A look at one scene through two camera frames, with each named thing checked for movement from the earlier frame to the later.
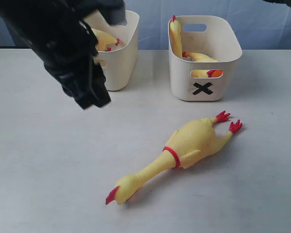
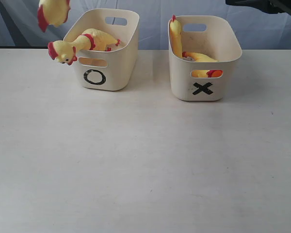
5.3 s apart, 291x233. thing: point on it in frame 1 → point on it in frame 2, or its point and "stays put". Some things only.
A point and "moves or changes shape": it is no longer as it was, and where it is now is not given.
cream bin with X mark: (211, 36) stays put
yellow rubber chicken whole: (192, 137) moves or changes shape
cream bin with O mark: (118, 65) stays put
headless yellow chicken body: (201, 58) stays put
